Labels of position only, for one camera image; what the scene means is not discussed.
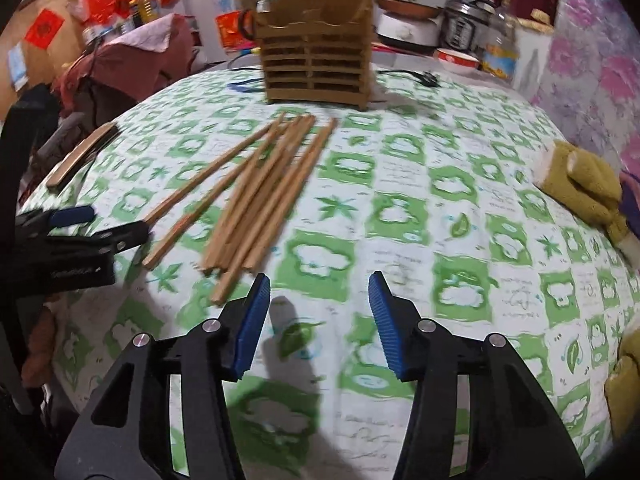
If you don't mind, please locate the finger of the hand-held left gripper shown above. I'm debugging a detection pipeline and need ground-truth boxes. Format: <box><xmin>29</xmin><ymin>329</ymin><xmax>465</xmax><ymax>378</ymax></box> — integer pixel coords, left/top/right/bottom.
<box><xmin>45</xmin><ymin>220</ymin><xmax>151</xmax><ymax>262</ymax></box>
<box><xmin>14</xmin><ymin>205</ymin><xmax>97</xmax><ymax>235</ymax></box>

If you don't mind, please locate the bunch of wooden chopsticks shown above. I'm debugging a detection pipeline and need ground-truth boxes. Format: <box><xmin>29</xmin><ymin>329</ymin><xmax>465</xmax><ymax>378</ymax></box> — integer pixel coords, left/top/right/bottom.
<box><xmin>142</xmin><ymin>114</ymin><xmax>337</xmax><ymax>306</ymax></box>

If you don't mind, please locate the white electric cooker base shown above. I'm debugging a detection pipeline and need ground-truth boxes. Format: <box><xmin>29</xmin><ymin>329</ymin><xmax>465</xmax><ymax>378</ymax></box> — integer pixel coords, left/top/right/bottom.
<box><xmin>375</xmin><ymin>12</ymin><xmax>443</xmax><ymax>53</ymax></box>

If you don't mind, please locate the red and white bowl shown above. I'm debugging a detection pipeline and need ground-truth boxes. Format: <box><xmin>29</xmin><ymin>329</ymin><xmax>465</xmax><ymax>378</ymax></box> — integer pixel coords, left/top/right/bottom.
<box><xmin>434</xmin><ymin>47</ymin><xmax>481</xmax><ymax>75</ymax></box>

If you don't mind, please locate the black power plug cable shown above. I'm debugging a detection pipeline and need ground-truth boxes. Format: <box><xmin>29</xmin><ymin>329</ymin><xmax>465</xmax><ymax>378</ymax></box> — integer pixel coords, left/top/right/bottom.
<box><xmin>377</xmin><ymin>69</ymin><xmax>441</xmax><ymax>88</ymax></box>

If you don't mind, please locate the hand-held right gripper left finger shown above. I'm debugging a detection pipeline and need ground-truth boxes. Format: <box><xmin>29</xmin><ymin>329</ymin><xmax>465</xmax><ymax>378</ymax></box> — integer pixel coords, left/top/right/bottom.
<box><xmin>54</xmin><ymin>273</ymin><xmax>272</xmax><ymax>480</ymax></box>

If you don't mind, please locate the single wooden chopstick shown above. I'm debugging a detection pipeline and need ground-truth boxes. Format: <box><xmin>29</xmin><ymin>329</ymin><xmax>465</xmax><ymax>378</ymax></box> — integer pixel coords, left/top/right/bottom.
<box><xmin>142</xmin><ymin>112</ymin><xmax>288</xmax><ymax>225</ymax></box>

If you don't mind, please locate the red gift bag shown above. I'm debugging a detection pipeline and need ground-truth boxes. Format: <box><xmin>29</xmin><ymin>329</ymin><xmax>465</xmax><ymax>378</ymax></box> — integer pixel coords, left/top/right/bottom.
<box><xmin>217</xmin><ymin>10</ymin><xmax>256</xmax><ymax>51</ymax></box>

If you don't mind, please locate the blue cable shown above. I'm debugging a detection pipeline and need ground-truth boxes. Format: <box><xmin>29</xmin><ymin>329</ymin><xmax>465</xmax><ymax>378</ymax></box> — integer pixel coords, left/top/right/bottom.
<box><xmin>227</xmin><ymin>77</ymin><xmax>266</xmax><ymax>93</ymax></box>

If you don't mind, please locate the copper frying pan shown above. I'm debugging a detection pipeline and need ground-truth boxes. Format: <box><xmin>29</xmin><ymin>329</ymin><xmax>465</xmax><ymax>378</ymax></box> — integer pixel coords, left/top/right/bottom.
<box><xmin>374</xmin><ymin>0</ymin><xmax>443</xmax><ymax>20</ymax></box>

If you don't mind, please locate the mustard yellow cloth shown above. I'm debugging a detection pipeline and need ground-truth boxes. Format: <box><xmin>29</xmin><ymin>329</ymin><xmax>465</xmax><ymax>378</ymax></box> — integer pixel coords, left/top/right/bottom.
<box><xmin>532</xmin><ymin>140</ymin><xmax>632</xmax><ymax>253</ymax></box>

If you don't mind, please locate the green and white checked tablecloth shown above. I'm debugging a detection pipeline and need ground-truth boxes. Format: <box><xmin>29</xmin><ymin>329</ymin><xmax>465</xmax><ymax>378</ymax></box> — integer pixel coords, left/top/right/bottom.
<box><xmin>52</xmin><ymin>62</ymin><xmax>633</xmax><ymax>480</ymax></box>

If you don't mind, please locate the brown slatted utensil holder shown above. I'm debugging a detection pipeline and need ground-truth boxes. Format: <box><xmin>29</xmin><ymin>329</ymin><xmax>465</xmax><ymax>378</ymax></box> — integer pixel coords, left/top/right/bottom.
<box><xmin>251</xmin><ymin>0</ymin><xmax>375</xmax><ymax>111</ymax></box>

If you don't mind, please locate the olive yellow cloth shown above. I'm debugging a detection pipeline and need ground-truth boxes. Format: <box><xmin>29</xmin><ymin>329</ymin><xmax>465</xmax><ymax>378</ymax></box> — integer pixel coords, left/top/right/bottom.
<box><xmin>602</xmin><ymin>330</ymin><xmax>640</xmax><ymax>441</ymax></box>

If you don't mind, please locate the purple floral patterned sheet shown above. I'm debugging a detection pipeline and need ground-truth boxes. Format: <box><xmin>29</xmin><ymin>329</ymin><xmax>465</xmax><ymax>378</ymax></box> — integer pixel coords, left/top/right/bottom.
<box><xmin>520</xmin><ymin>0</ymin><xmax>640</xmax><ymax>176</ymax></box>

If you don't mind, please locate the white refrigerator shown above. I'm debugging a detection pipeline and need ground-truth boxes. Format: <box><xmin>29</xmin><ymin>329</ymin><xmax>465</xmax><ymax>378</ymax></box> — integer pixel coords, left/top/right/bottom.
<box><xmin>187</xmin><ymin>0</ymin><xmax>251</xmax><ymax>61</ymax></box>

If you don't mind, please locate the dark red furniture cover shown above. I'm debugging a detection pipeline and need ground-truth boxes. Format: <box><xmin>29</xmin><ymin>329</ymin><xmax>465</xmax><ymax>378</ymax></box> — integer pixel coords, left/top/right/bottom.
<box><xmin>60</xmin><ymin>14</ymin><xmax>196</xmax><ymax>106</ymax></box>

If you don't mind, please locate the black and silver pressure cooker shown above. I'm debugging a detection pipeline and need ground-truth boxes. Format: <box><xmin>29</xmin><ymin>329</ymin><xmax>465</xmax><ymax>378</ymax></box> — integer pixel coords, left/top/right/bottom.
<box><xmin>442</xmin><ymin>0</ymin><xmax>498</xmax><ymax>53</ymax></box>

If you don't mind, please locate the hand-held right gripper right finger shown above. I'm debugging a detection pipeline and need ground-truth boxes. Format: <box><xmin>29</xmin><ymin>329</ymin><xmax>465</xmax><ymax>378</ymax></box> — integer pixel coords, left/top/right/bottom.
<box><xmin>368</xmin><ymin>270</ymin><xmax>586</xmax><ymax>480</ymax></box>

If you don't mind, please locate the clear plastic oil bottle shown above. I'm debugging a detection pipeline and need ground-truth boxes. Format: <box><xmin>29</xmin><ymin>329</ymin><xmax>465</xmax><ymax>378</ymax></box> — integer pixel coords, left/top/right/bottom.
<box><xmin>481</xmin><ymin>0</ymin><xmax>518</xmax><ymax>83</ymax></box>

